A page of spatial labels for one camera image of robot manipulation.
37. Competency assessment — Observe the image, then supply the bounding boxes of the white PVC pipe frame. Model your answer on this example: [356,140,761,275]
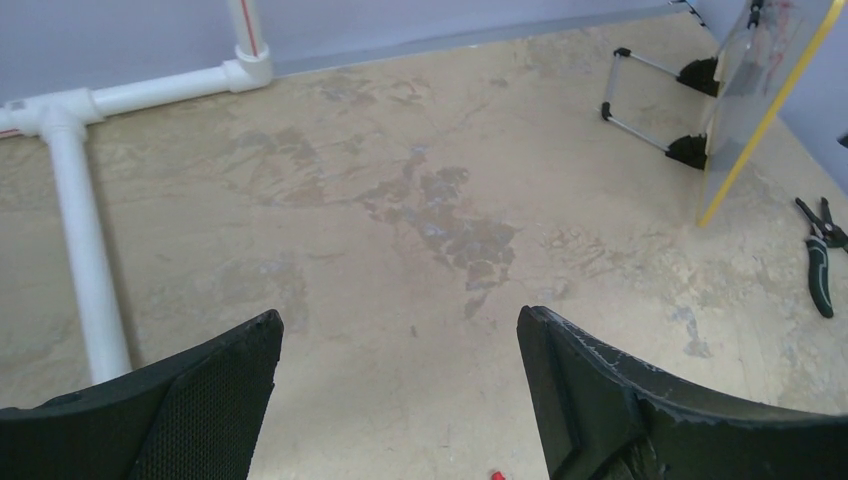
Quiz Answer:
[1,1,274,384]

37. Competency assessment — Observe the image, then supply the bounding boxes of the yellow-framed whiteboard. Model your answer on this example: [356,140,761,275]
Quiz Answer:
[696,0,846,227]

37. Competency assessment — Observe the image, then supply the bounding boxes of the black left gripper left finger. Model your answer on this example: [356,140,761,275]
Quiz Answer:
[1,310,284,479]

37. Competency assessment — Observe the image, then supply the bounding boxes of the green-handled pliers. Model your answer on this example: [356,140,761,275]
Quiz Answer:
[795,197,847,318]

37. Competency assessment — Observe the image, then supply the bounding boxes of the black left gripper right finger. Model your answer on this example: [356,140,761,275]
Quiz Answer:
[517,306,847,479]

